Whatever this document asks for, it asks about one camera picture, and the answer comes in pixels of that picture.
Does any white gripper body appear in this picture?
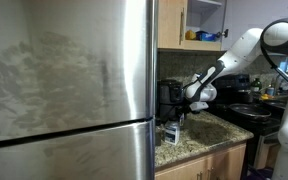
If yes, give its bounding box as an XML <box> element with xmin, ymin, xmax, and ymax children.
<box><xmin>189</xmin><ymin>101</ymin><xmax>210</xmax><ymax>113</ymax></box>

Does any black coffee maker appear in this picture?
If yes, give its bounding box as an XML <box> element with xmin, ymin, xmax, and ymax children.
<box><xmin>156</xmin><ymin>79</ymin><xmax>187</xmax><ymax>124</ymax></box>

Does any white open cabinet door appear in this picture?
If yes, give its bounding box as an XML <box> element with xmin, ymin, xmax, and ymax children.
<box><xmin>221</xmin><ymin>0</ymin><xmax>288</xmax><ymax>51</ymax></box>

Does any black cooking pot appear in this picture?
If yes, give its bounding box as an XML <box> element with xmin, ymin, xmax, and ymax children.
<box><xmin>232</xmin><ymin>88</ymin><xmax>254</xmax><ymax>104</ymax></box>

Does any black frying pan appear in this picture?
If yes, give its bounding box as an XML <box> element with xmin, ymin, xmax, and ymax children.
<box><xmin>228</xmin><ymin>102</ymin><xmax>272</xmax><ymax>120</ymax></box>

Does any black kitchen stove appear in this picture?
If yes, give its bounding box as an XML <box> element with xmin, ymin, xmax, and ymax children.
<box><xmin>207</xmin><ymin>98</ymin><xmax>285</xmax><ymax>178</ymax></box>

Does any light wood base cabinet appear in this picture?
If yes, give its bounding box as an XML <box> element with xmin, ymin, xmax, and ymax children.
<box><xmin>154</xmin><ymin>141</ymin><xmax>248</xmax><ymax>180</ymax></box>

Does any green bottle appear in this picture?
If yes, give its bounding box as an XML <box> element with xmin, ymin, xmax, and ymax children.
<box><xmin>250</xmin><ymin>77</ymin><xmax>263</xmax><ymax>93</ymax></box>

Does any blue box in cabinet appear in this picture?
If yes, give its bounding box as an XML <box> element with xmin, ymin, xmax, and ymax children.
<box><xmin>195</xmin><ymin>30</ymin><xmax>217</xmax><ymax>42</ymax></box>

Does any blue cup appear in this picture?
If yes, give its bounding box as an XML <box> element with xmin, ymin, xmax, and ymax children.
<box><xmin>265</xmin><ymin>84</ymin><xmax>276</xmax><ymax>97</ymax></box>

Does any dark pan by sink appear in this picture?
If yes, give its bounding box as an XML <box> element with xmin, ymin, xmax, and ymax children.
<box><xmin>263</xmin><ymin>100</ymin><xmax>288</xmax><ymax>111</ymax></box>

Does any chrome sink faucet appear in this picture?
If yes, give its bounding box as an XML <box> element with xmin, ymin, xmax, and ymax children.
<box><xmin>273</xmin><ymin>73</ymin><xmax>287</xmax><ymax>94</ymax></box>

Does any stainless steel refrigerator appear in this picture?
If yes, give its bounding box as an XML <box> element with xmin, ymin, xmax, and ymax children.
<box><xmin>0</xmin><ymin>0</ymin><xmax>159</xmax><ymax>180</ymax></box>

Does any light wood wall cabinet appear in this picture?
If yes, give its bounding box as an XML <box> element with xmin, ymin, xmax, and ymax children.
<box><xmin>156</xmin><ymin>0</ymin><xmax>227</xmax><ymax>53</ymax></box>

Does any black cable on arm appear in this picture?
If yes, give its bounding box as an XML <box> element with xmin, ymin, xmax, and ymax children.
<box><xmin>259</xmin><ymin>39</ymin><xmax>288</xmax><ymax>97</ymax></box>

